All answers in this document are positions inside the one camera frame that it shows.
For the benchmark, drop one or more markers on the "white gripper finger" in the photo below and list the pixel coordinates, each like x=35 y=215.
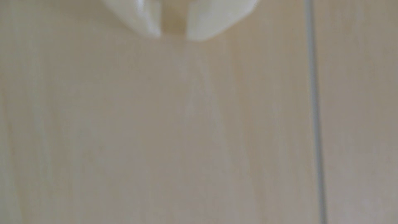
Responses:
x=140 y=14
x=214 y=15

